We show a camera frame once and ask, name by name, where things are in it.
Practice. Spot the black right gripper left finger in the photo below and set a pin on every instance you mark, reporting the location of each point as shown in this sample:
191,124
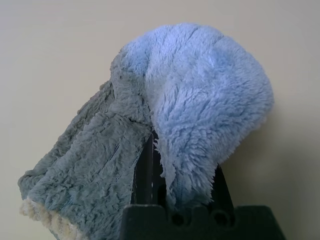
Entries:
146,180

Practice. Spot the blue grey fluffy rag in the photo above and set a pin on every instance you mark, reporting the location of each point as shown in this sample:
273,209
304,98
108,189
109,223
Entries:
200,100

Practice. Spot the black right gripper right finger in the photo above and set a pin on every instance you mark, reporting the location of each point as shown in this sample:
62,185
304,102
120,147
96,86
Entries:
222,190

